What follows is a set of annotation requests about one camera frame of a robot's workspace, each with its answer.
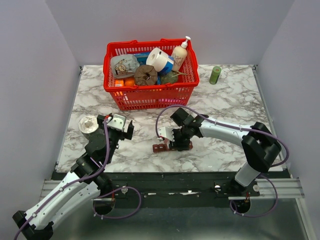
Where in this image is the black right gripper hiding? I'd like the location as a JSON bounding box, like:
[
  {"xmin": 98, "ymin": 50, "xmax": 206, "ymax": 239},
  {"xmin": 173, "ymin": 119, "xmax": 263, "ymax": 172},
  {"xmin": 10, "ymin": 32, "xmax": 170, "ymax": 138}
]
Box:
[{"xmin": 168, "ymin": 126, "xmax": 191, "ymax": 152}]

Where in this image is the red weekly pill organizer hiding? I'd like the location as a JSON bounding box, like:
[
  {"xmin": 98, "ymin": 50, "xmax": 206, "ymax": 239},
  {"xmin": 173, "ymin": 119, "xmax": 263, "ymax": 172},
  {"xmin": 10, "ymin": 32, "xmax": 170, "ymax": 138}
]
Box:
[{"xmin": 152, "ymin": 140, "xmax": 177, "ymax": 153}]

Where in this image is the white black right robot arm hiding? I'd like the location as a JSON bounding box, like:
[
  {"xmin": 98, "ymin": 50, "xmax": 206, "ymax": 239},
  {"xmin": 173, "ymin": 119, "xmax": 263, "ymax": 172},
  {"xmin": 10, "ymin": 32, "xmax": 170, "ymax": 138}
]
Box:
[{"xmin": 169, "ymin": 107, "xmax": 282, "ymax": 196}]

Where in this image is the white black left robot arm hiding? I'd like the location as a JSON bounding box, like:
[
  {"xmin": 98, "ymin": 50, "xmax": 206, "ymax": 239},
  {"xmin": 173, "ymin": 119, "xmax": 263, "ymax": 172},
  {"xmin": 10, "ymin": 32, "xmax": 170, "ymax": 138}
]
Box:
[{"xmin": 12, "ymin": 114, "xmax": 135, "ymax": 240}]

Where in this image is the red plastic shopping basket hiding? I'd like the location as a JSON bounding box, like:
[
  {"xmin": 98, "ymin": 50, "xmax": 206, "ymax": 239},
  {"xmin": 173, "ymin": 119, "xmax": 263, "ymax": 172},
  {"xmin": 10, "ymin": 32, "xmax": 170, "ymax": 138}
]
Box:
[{"xmin": 103, "ymin": 36, "xmax": 200, "ymax": 111}]

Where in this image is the orange fruit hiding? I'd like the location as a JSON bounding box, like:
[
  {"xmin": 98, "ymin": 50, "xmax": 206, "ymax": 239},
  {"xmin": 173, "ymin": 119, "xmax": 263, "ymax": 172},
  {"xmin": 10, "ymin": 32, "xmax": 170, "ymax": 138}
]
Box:
[{"xmin": 124, "ymin": 77, "xmax": 135, "ymax": 87}]

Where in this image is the orange small box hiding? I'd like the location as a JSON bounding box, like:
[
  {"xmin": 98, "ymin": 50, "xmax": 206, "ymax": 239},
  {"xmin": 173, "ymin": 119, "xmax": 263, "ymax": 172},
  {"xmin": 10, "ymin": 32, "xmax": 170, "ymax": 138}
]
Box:
[{"xmin": 114, "ymin": 79, "xmax": 125, "ymax": 87}]

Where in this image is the green round vegetable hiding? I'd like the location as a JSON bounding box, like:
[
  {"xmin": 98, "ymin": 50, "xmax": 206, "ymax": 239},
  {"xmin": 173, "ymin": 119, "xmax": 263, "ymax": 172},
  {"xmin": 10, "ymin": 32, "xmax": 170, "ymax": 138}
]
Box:
[{"xmin": 160, "ymin": 71, "xmax": 179, "ymax": 85}]

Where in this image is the grey cartoon snack bag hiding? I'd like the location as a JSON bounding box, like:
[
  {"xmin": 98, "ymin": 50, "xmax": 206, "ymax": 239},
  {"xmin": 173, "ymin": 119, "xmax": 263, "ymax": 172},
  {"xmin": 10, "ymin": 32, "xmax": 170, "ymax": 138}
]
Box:
[{"xmin": 110, "ymin": 54, "xmax": 140, "ymax": 79}]

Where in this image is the blue package in basket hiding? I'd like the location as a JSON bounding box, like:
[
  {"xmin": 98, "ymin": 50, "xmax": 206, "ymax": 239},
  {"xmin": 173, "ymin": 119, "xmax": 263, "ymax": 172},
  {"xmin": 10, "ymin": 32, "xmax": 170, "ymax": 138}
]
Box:
[{"xmin": 134, "ymin": 52, "xmax": 150, "ymax": 65}]

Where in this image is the green cylindrical can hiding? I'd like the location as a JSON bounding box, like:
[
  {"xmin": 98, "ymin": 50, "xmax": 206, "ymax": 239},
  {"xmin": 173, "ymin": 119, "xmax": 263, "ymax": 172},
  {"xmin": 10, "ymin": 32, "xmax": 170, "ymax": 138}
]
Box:
[{"xmin": 209, "ymin": 66, "xmax": 222, "ymax": 85}]

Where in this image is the white toilet paper roll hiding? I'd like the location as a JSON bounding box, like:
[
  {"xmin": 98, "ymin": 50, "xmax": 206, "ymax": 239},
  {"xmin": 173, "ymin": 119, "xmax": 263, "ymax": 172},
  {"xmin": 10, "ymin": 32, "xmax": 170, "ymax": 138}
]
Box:
[{"xmin": 146, "ymin": 47, "xmax": 172, "ymax": 74}]

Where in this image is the cream pump lotion bottle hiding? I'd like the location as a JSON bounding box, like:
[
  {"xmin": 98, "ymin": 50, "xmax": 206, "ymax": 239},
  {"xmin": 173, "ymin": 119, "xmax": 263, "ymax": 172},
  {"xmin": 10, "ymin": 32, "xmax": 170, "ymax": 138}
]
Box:
[{"xmin": 171, "ymin": 36, "xmax": 191, "ymax": 72}]

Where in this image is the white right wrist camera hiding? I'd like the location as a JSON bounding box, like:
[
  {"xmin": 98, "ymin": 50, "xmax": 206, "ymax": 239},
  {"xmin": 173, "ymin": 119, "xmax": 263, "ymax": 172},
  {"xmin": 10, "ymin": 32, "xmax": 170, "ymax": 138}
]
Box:
[{"xmin": 157, "ymin": 127, "xmax": 175, "ymax": 142}]

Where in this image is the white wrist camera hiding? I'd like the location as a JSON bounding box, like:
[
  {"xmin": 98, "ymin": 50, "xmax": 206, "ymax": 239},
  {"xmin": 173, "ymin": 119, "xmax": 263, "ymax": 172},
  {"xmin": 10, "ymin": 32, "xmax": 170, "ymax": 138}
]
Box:
[
  {"xmin": 157, "ymin": 127, "xmax": 175, "ymax": 142},
  {"xmin": 107, "ymin": 114, "xmax": 127, "ymax": 132}
]

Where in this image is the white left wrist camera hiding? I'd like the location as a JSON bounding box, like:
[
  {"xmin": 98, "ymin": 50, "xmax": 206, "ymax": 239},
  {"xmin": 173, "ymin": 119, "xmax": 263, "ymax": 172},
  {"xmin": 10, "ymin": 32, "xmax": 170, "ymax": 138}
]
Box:
[{"xmin": 107, "ymin": 114, "xmax": 127, "ymax": 132}]

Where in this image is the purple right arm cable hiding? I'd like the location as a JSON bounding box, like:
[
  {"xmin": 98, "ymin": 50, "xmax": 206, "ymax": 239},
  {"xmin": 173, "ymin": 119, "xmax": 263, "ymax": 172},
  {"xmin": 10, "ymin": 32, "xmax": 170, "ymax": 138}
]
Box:
[{"xmin": 155, "ymin": 104, "xmax": 290, "ymax": 218}]

